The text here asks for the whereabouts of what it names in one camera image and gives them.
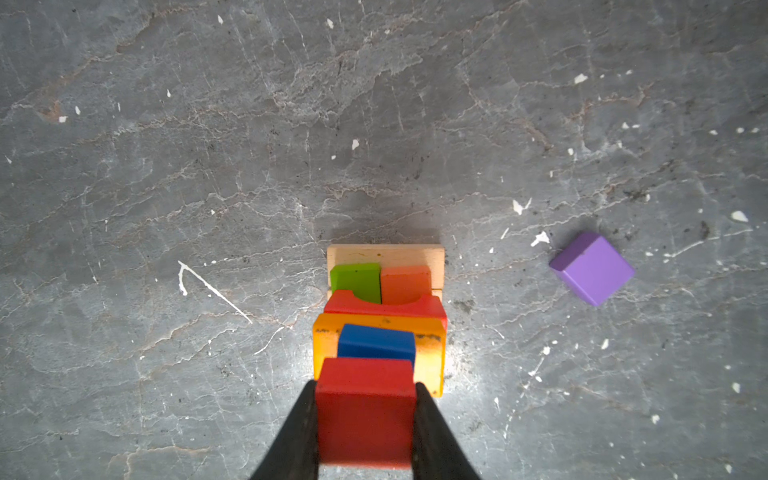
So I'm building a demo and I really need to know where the red-orange rectangular block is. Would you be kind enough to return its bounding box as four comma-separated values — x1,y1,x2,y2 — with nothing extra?
380,265,432,305

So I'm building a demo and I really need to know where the purple cube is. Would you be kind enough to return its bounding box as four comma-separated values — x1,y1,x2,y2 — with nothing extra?
549,231,635,307

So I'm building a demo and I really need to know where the red arch block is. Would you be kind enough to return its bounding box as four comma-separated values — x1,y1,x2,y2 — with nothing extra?
323,290,448,330

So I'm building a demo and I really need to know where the natural wood block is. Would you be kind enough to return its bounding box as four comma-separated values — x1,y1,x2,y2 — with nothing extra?
326,244,446,300

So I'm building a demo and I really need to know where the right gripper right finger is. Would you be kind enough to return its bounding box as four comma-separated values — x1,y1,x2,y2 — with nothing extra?
411,382,481,480

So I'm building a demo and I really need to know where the blue cube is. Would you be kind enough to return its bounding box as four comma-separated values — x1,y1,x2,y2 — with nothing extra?
337,324,416,367

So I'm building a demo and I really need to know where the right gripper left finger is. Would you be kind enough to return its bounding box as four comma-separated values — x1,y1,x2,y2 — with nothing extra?
250,380,319,480

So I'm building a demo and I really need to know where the small red cube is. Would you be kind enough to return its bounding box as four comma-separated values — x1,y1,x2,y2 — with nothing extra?
315,358,417,469

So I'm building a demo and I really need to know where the orange-yellow rectangular block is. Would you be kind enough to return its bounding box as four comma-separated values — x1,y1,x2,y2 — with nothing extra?
312,313,447,398

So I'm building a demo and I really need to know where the green rectangular block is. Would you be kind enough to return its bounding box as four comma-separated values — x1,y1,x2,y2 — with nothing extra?
330,263,382,304

